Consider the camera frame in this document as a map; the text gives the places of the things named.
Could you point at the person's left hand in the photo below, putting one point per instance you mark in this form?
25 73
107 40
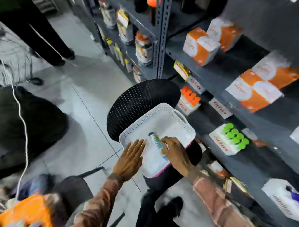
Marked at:
129 161

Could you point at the person's right hand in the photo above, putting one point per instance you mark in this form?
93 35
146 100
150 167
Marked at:
177 154

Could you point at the colourful tablet tube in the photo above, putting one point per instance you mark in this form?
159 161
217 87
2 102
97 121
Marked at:
156 142

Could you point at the white perforated plastic tray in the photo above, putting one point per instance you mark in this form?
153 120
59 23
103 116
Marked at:
163 121

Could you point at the white display box red print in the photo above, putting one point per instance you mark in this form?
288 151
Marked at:
220 108
195 84
219 145
186 110

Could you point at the group of orange capped tubes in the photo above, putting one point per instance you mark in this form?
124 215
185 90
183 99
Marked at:
190 96

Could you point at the group of green capped tubes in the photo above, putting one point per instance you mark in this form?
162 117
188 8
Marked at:
234 136

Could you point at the person's right forearm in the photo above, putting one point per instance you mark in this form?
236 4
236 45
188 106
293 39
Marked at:
217 203

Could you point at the person's left forearm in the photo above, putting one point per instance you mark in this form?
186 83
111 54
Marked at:
98 205

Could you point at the person's legs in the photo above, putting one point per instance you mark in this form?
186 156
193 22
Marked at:
149 210

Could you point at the black perforated chair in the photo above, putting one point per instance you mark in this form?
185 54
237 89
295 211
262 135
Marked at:
140 100

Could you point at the black plain chair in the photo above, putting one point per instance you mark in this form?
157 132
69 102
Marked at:
74 191

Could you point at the yellow white packets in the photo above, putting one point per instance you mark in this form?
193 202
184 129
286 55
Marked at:
234 184

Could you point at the small orange white packet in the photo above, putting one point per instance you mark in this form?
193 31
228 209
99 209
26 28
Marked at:
254 140

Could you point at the yellow price tag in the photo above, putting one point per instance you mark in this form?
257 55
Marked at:
181 70

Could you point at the small white orange jar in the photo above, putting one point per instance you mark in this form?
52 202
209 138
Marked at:
138 74

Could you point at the yellow capped small bottle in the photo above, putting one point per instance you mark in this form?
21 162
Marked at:
110 46
116 53
128 66
121 58

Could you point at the orange and white carton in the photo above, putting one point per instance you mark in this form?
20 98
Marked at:
201 46
252 93
225 32
275 70

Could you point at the blue fabric item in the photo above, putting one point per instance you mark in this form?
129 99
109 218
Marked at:
35 186

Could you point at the black fabric bag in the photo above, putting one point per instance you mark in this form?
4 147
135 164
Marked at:
30 131

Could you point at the white carton purple print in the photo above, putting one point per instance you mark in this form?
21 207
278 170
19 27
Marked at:
280 198

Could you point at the orange box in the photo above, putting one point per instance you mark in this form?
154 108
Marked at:
25 210

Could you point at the plain white carton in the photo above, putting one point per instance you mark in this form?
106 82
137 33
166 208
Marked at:
294 135

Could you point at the dark bottle orange cap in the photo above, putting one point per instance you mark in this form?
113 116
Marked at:
140 5
188 5
151 11

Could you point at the metal shopping cart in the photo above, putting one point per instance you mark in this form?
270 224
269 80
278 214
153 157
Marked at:
16 60

